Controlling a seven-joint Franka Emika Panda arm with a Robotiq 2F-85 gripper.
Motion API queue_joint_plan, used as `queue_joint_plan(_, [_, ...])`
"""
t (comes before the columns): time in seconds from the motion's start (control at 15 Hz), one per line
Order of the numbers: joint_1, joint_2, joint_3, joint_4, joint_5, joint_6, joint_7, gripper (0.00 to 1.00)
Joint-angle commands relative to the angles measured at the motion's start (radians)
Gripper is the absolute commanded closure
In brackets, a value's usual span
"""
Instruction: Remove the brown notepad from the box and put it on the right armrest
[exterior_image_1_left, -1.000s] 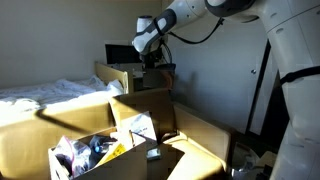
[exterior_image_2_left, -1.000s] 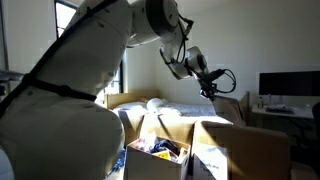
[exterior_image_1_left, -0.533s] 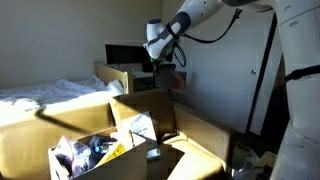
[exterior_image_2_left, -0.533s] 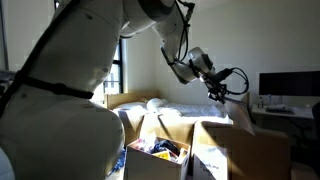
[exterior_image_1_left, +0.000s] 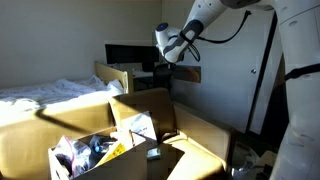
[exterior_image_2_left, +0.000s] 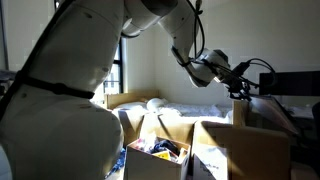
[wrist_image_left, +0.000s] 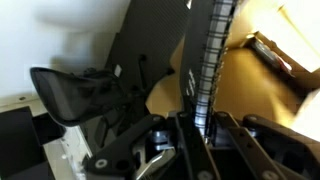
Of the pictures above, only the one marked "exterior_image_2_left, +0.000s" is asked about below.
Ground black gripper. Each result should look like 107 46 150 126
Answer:
227 75 253 102

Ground open cardboard box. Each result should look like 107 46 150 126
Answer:
123 135 192 180

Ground bed with white sheets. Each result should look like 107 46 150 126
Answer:
113 98 234 125

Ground black monitor screen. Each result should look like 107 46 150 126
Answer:
258 70 320 98

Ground white desk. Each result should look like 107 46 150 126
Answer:
283 104 315 120

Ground white printed paper bag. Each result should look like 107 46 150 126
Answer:
192 144 232 180

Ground white pillow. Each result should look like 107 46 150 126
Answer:
146 97 168 113

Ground yellow packet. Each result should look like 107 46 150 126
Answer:
152 150 172 162

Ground clear plastic bag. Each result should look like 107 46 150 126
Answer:
133 132 158 153

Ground dark framed window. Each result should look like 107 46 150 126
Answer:
102 37 126 95

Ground blue and grey clothes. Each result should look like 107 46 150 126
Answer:
105 147 127 179

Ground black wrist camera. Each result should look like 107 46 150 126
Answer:
232 61 252 78

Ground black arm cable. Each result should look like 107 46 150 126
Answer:
171 0 278 88

